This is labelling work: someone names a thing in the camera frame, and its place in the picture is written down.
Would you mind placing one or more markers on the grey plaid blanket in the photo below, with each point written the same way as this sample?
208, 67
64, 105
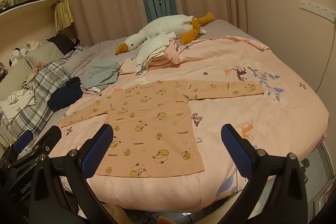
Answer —
44, 82

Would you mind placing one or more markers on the folded white garment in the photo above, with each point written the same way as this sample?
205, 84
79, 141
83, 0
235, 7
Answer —
147, 53

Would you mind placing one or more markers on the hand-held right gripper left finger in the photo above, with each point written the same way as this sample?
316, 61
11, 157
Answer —
98, 145

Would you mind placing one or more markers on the grey garment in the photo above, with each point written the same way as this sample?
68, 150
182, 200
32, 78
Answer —
101, 73

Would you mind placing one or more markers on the small patterned cloth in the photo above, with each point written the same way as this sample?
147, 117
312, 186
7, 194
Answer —
28, 82

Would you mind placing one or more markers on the white crumpled clothes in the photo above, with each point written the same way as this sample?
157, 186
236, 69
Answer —
15, 106

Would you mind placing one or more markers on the colourful tangled bundle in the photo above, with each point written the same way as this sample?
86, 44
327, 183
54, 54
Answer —
2, 71

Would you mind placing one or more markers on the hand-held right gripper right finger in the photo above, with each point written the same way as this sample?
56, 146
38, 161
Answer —
237, 153

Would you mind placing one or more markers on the orange cartoon print pajama top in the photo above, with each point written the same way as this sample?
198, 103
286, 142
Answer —
157, 121

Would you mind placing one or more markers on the white wall socket strip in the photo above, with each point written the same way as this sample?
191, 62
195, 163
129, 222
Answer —
315, 7

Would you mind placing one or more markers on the pink printed duvet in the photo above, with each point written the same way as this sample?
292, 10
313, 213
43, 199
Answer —
262, 113

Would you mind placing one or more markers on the black and white plush toy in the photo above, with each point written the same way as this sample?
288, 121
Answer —
16, 56

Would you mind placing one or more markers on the yellow fringed cloth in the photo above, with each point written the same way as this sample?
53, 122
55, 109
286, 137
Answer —
63, 14

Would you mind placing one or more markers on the dark navy garment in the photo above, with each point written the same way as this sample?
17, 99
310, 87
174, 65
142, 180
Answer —
65, 94

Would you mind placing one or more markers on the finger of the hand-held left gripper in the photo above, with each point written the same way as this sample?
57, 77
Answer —
23, 139
50, 138

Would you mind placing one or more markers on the white goose plush toy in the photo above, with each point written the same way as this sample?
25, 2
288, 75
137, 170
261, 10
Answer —
162, 26

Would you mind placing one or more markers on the black garment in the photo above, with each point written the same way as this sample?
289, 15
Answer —
63, 43

